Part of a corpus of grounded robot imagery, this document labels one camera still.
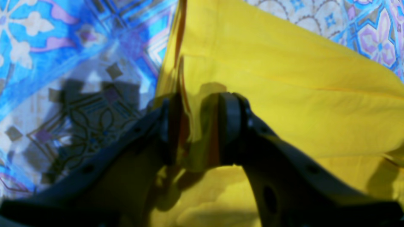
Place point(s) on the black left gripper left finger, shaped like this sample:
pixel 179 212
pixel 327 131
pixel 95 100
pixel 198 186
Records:
pixel 111 188

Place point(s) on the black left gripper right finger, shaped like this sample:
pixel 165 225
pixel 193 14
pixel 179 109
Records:
pixel 290 188

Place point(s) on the yellow T-shirt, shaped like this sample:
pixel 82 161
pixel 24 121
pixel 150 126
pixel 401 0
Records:
pixel 337 106

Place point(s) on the patterned tablecloth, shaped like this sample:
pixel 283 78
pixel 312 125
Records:
pixel 73 72

